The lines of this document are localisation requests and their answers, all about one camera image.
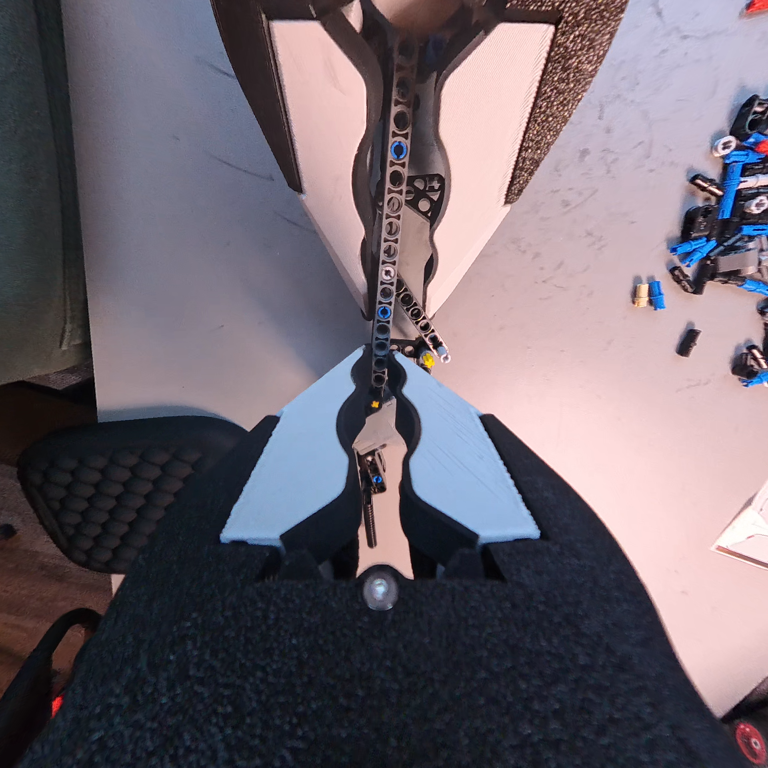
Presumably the toy truck box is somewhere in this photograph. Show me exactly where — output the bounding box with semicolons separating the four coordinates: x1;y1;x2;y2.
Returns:
721;708;768;768

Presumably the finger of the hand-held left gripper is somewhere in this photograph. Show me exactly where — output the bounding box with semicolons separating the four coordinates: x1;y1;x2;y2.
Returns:
267;15;381;316
429;18;558;319

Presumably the pile of small building pieces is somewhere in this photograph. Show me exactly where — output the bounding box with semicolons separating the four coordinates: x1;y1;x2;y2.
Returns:
667;97;768;388

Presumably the white sticker sheet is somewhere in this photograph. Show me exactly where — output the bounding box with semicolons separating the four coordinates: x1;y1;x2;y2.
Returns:
714;481;768;568

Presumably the grey desk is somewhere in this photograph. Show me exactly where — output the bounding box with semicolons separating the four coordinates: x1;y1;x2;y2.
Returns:
60;0;768;721

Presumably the grey and black brick chassis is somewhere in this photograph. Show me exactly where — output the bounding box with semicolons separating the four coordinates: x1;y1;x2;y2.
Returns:
351;25;454;559

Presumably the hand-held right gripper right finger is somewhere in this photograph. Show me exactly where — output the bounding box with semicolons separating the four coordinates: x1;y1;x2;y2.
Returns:
397;355;540;559

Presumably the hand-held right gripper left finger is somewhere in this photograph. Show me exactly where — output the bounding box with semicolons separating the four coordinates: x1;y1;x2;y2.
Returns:
223;350;366;563

